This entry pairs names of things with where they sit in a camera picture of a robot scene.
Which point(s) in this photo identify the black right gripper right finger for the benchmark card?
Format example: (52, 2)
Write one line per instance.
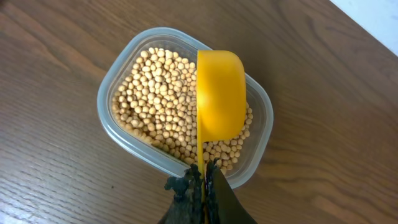
(222, 206)

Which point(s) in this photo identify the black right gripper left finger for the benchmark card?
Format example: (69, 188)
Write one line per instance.
(187, 205)

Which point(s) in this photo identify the yellow measuring scoop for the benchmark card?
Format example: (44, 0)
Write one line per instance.
(221, 98)

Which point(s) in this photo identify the soybeans in container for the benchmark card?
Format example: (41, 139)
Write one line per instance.
(157, 103)

